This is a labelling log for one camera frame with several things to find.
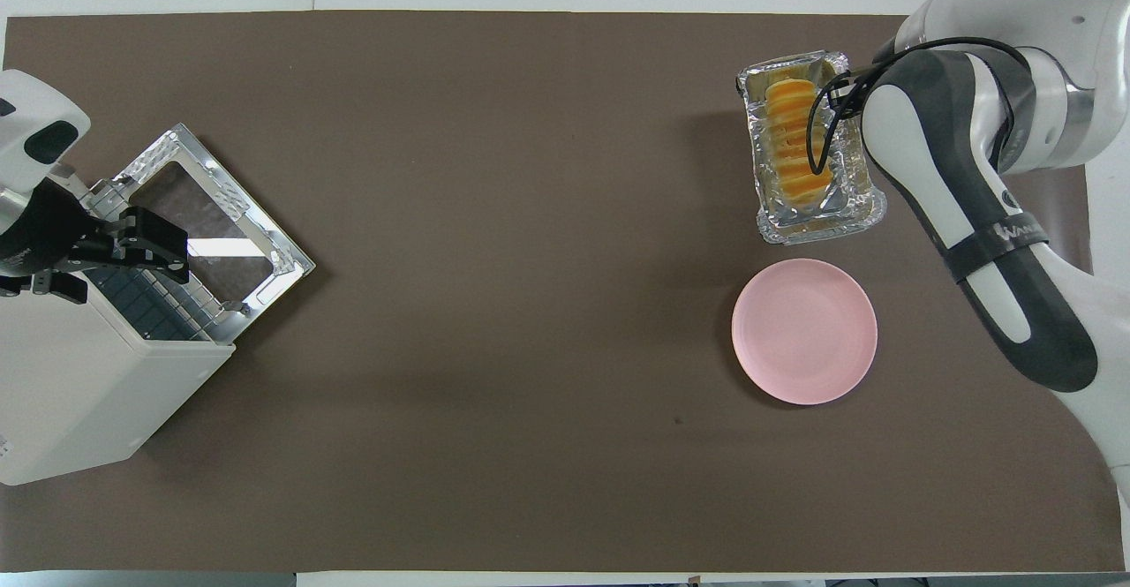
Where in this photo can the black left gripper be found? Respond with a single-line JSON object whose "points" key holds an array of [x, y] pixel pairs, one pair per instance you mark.
{"points": [[44, 225]]}

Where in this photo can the orange striped bread roll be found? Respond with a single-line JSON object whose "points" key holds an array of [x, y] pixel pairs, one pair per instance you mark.
{"points": [[790, 141]]}

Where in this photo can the aluminium foil tray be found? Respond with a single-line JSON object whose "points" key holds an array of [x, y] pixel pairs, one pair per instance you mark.
{"points": [[812, 225]]}

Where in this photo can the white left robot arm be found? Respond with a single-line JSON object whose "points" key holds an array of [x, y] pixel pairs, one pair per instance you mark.
{"points": [[26, 119]]}

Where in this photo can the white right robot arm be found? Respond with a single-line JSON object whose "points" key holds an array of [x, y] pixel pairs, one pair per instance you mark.
{"points": [[927, 154]]}

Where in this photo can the white toaster oven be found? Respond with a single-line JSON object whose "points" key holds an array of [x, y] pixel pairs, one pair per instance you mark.
{"points": [[79, 393]]}

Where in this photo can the pink round plate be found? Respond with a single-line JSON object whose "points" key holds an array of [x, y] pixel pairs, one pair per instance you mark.
{"points": [[803, 331]]}

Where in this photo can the brown table mat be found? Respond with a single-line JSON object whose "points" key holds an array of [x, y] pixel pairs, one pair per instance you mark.
{"points": [[530, 260]]}

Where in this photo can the glass oven door silver frame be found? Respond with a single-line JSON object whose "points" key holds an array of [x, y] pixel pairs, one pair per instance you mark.
{"points": [[231, 194]]}

